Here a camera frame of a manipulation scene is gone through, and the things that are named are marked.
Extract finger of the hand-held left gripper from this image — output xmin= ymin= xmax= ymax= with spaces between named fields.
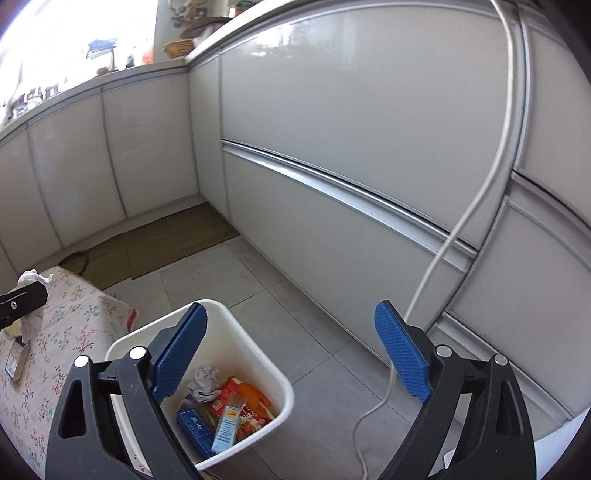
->
xmin=0 ymin=281 xmax=49 ymax=329

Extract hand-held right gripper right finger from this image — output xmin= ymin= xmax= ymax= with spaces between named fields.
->
xmin=374 ymin=300 xmax=537 ymax=480

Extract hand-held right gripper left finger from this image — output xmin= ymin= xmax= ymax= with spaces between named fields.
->
xmin=45 ymin=302 xmax=208 ymax=480

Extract plain white tissue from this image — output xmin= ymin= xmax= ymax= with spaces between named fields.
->
xmin=16 ymin=269 xmax=52 ymax=344

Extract white paper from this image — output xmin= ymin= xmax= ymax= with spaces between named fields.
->
xmin=187 ymin=364 xmax=223 ymax=402

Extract white plastic bin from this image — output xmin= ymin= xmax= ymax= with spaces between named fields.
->
xmin=105 ymin=299 xmax=295 ymax=472

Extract dark blue box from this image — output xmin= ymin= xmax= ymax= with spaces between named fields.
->
xmin=177 ymin=402 xmax=217 ymax=457

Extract light blue packet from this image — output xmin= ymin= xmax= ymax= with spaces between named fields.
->
xmin=211 ymin=394 xmax=245 ymax=454

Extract small orange peel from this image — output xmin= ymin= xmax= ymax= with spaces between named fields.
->
xmin=240 ymin=382 xmax=273 ymax=418

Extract floral tablecloth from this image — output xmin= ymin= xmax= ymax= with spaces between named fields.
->
xmin=0 ymin=265 xmax=139 ymax=467

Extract small white carton blue edge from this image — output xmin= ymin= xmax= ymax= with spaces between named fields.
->
xmin=4 ymin=339 xmax=32 ymax=381

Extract brown woven floor mat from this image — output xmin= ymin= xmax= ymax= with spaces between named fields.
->
xmin=126 ymin=203 xmax=241 ymax=281
xmin=60 ymin=233 xmax=131 ymax=290

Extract red printed carton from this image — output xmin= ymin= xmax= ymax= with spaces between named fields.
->
xmin=210 ymin=376 xmax=273 ymax=439

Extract white kitchen cabinets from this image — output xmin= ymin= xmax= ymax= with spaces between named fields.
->
xmin=0 ymin=0 xmax=591 ymax=439

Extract blue object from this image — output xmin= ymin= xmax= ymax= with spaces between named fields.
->
xmin=87 ymin=39 xmax=118 ymax=58

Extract wicker basket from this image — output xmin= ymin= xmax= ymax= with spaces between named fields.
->
xmin=163 ymin=39 xmax=199 ymax=60

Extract white cable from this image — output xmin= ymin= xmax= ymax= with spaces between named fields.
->
xmin=353 ymin=0 xmax=525 ymax=480

